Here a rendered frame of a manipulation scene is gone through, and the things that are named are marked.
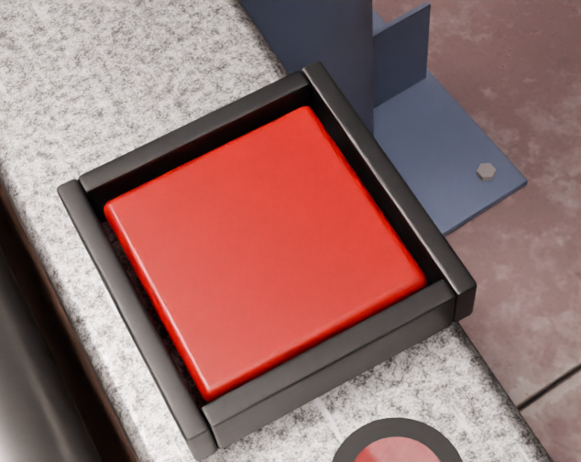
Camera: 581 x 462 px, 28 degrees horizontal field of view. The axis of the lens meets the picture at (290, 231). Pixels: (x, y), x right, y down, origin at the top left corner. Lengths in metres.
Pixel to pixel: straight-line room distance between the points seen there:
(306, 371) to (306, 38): 0.83
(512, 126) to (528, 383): 0.33
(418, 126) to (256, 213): 1.12
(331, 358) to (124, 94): 0.11
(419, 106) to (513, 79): 0.13
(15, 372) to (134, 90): 0.09
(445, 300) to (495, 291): 1.04
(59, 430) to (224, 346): 0.05
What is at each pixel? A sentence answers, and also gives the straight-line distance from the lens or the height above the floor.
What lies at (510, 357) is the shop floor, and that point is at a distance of 1.28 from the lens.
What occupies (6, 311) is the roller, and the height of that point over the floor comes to 0.91.
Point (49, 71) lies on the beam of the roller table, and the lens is 0.34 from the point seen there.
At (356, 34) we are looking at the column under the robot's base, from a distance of 1.13.
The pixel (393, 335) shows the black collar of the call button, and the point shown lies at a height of 0.93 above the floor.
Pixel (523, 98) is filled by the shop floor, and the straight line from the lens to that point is 1.44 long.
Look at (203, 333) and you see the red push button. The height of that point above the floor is 0.93.
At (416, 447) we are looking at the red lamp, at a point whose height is 0.92.
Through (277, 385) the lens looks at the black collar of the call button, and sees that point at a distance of 0.26.
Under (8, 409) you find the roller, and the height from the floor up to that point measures 0.92.
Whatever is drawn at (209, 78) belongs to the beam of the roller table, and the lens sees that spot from 0.32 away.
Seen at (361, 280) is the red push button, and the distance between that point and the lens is 0.27.
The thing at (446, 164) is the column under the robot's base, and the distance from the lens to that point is 1.37.
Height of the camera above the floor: 1.17
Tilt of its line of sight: 61 degrees down
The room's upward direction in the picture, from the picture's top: 8 degrees counter-clockwise
